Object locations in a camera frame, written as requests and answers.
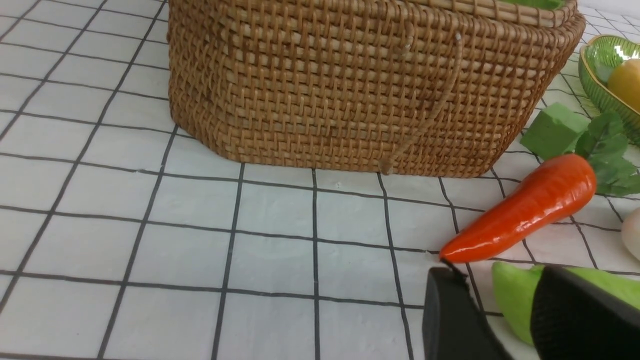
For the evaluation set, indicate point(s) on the white toy garlic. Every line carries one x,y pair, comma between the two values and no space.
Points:
630,233

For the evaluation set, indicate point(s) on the orange yellow toy mango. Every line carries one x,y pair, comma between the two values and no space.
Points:
624,82

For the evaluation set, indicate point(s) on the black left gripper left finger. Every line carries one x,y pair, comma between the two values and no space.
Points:
453,328

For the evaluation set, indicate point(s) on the white checkered tablecloth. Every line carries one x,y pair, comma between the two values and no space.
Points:
124,238

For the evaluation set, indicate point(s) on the woven wicker basket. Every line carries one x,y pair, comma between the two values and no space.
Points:
436,88

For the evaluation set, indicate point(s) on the green foam cube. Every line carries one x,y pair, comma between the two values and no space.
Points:
554,131

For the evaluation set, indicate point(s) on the orange toy carrot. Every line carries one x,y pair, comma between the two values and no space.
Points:
558,188

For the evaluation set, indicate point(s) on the green basket lining cloth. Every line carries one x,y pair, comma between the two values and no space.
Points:
539,4

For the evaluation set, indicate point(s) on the green glass leaf plate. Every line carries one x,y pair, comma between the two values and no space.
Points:
597,60

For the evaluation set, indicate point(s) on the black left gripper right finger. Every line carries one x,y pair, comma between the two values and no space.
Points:
574,319

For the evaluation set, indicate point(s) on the green toy pepper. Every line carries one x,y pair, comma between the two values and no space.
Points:
514,289

